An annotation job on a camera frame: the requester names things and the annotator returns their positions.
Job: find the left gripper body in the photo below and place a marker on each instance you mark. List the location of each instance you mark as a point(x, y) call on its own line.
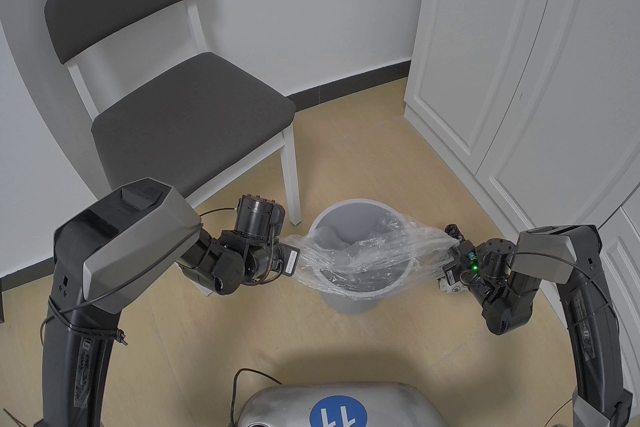
point(287, 260)

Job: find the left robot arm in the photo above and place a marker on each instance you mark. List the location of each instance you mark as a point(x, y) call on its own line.
point(125, 235)

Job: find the white chair dark grey cushions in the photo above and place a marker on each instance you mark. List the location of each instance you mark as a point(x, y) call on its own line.
point(190, 140)

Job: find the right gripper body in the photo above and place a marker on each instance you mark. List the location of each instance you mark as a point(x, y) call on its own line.
point(467, 280)

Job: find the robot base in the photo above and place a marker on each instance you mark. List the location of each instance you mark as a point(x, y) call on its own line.
point(300, 405)

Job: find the white trash bin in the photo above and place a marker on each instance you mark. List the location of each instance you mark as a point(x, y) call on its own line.
point(350, 300)

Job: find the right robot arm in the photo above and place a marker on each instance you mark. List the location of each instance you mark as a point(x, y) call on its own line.
point(590, 315)

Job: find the clear printed wrapper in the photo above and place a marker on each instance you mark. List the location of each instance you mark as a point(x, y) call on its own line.
point(450, 286)

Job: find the black plastic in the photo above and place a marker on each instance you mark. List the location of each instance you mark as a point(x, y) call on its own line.
point(452, 231)

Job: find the clear plastic bag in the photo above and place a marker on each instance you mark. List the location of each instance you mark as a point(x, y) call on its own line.
point(360, 255)

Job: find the white wardrobe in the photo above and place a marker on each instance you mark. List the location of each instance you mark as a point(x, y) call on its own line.
point(500, 64)

